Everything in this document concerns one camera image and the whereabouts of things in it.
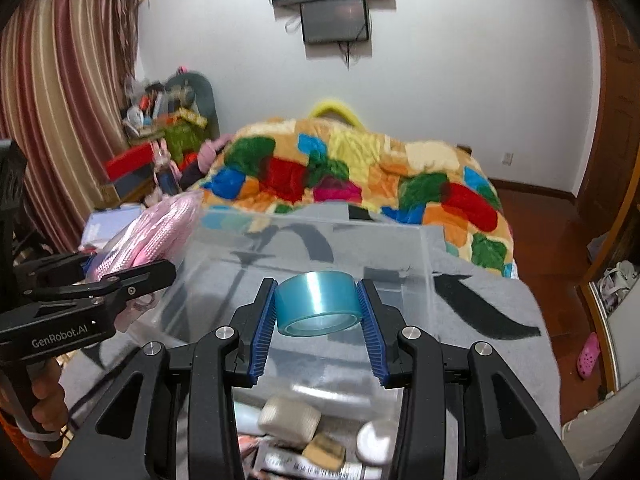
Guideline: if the colourful patchwork blanket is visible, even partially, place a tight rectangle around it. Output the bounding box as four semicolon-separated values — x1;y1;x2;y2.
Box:
198;118;515;278

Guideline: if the pink plush bunny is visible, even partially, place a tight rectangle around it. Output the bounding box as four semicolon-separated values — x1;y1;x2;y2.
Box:
151;139;182;196

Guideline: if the blue tape roll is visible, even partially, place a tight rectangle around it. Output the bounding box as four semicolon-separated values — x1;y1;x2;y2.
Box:
274;271;362;337

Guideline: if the tan sponge block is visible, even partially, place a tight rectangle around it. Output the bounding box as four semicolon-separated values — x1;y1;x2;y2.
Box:
302;434;346;471

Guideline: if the clear plastic storage box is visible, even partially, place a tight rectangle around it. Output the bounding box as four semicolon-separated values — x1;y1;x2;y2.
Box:
115;209;452;424

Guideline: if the white printed tube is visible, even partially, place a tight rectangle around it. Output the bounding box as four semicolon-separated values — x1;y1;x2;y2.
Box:
256;448;383;480

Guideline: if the red box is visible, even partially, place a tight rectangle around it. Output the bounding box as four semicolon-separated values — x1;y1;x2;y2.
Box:
104;142;153;181

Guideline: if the white round lid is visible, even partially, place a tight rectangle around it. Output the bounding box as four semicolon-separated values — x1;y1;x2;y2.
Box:
356;419;398;466

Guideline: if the pink croc shoe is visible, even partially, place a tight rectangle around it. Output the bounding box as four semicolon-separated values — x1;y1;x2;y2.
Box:
576;333;601;379

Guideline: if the small dark wall monitor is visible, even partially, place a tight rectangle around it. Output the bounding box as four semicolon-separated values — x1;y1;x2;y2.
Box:
299;0;370;46

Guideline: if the yellow curved pillow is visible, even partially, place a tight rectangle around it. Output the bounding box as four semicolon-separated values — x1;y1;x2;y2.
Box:
309;99;367;131

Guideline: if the person's left hand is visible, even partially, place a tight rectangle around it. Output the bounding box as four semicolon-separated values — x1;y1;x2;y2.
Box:
32;359;68;431

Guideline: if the green bag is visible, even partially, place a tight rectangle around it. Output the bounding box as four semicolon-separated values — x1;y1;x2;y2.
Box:
164;122;207;164

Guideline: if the red striped curtain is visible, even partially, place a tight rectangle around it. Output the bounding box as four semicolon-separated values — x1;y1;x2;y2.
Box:
1;0;139;252

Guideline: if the orange sleeve forearm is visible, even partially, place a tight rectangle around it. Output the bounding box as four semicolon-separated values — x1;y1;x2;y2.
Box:
1;411;58;479

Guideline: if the blue notebook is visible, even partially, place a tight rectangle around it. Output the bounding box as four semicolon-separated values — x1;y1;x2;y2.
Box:
79;204;143;249

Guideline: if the grey black patterned bedspread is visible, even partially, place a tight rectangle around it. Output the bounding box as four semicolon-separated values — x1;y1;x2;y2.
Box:
62;205;560;479

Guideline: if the grey green plush toy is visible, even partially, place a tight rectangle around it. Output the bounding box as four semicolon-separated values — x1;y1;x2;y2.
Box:
165;72;220;139

